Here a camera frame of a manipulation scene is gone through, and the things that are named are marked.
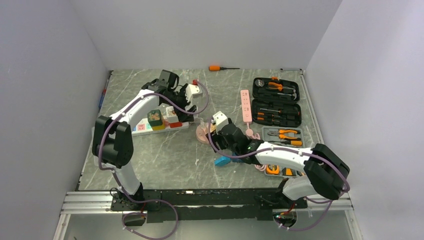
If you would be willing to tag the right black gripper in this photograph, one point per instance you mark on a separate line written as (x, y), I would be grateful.
(216, 137)

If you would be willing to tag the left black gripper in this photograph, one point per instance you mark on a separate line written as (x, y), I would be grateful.
(184, 117)

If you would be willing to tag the light blue cube adapter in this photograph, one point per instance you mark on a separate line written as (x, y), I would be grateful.
(222, 161)

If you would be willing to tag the pink round socket base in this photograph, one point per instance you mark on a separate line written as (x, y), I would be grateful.
(202, 131)

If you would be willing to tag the pink power strip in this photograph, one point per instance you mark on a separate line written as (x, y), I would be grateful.
(246, 106)

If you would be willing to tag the white power strip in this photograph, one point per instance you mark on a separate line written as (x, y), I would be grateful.
(143, 127)

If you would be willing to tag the black tool case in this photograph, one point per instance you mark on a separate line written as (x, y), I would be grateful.
(276, 108)

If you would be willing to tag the grey tool tray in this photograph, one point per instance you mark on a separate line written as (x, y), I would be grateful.
(284, 137)

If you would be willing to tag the dark blue cube adapter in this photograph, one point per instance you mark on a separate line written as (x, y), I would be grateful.
(236, 160)

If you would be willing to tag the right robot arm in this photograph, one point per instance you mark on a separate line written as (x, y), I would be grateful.
(324, 173)

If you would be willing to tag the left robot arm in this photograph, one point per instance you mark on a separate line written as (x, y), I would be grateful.
(112, 142)

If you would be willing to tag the beige cube adapter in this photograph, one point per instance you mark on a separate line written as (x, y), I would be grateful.
(212, 127)

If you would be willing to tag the white cube adapter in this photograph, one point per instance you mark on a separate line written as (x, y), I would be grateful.
(171, 115)

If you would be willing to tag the red cube adapter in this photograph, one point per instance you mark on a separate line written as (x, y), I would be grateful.
(175, 125)

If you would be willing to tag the green cube adapter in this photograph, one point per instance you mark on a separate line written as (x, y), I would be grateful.
(155, 118)

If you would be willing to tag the yellow cube adapter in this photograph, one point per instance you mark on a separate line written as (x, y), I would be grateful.
(158, 127)

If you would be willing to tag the orange tape measure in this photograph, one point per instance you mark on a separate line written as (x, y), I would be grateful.
(272, 169)

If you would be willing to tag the blue red pen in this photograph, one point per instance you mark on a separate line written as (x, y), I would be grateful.
(103, 93)

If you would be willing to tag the orange pliers in case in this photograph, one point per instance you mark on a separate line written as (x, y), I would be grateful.
(274, 86)

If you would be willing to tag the orange handled screwdriver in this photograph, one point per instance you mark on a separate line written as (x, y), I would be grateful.
(217, 68)

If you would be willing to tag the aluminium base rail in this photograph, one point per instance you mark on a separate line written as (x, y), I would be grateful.
(109, 201)

